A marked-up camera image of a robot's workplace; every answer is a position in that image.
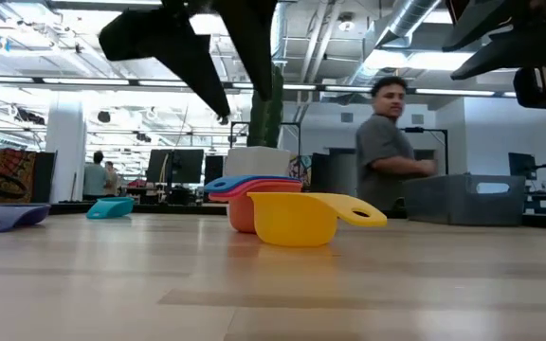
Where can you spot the silver ventilation duct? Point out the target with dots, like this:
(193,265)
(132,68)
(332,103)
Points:
(410,19)

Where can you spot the black metal stand frame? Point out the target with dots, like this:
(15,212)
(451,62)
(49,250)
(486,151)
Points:
(415,130)

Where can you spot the black monitor on arm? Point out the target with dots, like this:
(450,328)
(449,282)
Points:
(519,166)

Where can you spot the white pillar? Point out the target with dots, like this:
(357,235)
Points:
(67,142)

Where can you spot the colourful poster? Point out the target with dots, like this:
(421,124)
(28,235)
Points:
(300,168)

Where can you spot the pink measuring cup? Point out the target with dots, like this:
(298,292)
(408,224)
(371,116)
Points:
(235,192)

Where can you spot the orange measuring cup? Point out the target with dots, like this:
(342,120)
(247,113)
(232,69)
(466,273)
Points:
(240,213)

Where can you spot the black computer monitor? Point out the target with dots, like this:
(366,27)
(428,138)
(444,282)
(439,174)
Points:
(183,166)

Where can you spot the white plant pot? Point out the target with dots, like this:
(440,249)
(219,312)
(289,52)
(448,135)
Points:
(259,161)

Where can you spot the blue measuring cup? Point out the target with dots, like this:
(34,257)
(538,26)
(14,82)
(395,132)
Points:
(225,183)

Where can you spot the grey cabinet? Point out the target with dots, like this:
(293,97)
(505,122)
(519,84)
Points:
(334,175)

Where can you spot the patterned colourful tapestry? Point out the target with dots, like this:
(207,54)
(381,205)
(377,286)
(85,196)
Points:
(7,166)

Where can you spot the black box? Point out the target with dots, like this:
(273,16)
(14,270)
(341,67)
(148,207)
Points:
(213,170)

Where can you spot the grey plastic basket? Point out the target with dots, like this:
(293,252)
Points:
(443,203)

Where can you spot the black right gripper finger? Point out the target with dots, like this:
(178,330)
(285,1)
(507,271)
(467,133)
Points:
(515,16)
(538,52)

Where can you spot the purple-blue measuring cup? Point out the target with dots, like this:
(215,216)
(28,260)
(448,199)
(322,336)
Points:
(12,217)

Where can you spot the teal measuring cup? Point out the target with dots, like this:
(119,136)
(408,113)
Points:
(111,208)

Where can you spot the yellow measuring cup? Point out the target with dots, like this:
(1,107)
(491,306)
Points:
(292,222)

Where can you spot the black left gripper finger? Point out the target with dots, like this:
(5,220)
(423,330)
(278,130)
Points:
(254,38)
(178,42)

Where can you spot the person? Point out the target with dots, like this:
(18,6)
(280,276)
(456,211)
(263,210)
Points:
(382,147)
(95,177)
(112,180)

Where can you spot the green cactus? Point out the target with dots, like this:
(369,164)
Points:
(261,123)

